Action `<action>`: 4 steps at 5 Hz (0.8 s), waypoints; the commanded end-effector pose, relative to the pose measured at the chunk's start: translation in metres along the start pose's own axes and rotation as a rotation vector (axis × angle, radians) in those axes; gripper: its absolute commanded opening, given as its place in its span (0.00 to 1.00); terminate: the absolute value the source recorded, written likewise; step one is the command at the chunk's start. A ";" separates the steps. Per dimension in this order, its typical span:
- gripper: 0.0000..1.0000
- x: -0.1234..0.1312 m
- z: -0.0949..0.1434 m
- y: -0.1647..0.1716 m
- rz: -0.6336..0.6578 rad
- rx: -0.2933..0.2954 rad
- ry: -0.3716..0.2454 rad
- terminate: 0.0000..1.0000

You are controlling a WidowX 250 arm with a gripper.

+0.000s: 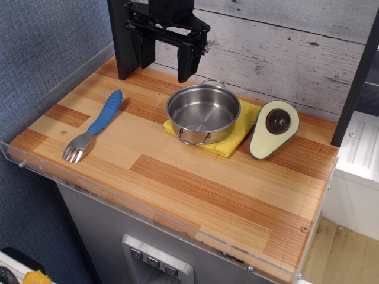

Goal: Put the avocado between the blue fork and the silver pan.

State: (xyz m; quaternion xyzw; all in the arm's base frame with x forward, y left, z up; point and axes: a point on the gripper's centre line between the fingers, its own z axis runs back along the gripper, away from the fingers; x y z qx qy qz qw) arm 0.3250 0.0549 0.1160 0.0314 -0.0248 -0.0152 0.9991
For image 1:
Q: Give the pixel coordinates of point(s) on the black left vertical post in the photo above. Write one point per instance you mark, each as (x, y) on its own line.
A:
(124, 54)

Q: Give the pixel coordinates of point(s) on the grey toy fridge cabinet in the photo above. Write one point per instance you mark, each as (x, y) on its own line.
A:
(179, 240)

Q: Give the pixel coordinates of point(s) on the blue handled metal fork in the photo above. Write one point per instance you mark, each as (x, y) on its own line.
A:
(76, 148)

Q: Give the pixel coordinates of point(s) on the silver metal pan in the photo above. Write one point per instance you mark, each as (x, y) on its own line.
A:
(203, 113)

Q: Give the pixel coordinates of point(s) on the black right vertical post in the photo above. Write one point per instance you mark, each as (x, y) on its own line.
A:
(357, 84)

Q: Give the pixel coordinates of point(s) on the toy avocado half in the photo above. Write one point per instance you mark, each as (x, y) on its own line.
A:
(276, 123)

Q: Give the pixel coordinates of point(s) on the yellow object at corner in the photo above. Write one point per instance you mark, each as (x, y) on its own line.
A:
(36, 277)

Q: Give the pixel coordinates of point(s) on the white ridged side counter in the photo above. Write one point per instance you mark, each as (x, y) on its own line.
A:
(351, 199)

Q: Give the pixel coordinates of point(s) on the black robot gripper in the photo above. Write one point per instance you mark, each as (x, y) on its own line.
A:
(171, 22)

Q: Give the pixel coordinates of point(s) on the black vertical post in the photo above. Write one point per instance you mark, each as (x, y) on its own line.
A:
(124, 54)
(357, 84)

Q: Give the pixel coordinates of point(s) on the yellow folded cloth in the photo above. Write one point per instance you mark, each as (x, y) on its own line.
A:
(245, 122)

